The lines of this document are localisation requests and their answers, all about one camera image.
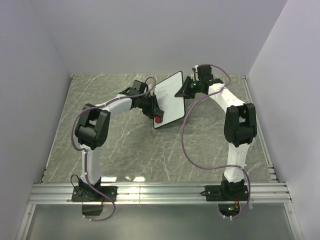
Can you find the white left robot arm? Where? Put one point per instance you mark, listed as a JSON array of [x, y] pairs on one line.
[[91, 129]]

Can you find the red and black whiteboard eraser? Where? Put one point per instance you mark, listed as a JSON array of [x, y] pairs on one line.
[[158, 119]]

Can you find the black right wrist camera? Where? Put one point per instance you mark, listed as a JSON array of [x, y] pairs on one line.
[[204, 72]]

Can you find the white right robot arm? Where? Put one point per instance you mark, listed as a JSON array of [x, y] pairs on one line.
[[240, 124]]

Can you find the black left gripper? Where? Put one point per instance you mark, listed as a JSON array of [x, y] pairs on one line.
[[154, 109]]

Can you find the small black-framed whiteboard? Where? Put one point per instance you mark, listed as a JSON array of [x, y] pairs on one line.
[[174, 107]]

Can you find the aluminium extrusion rail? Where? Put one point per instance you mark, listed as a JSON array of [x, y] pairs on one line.
[[169, 193]]

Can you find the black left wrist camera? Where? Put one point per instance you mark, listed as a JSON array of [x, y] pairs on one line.
[[139, 87]]

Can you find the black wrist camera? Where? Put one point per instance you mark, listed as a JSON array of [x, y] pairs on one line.
[[204, 72], [139, 87]]

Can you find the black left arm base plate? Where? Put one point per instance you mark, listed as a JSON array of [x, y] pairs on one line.
[[80, 195]]

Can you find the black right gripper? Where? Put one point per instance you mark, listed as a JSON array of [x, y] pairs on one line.
[[183, 92]]

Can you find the aluminium side rail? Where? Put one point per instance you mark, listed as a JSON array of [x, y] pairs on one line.
[[270, 166]]

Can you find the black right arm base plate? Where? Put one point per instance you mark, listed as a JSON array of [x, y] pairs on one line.
[[216, 193]]

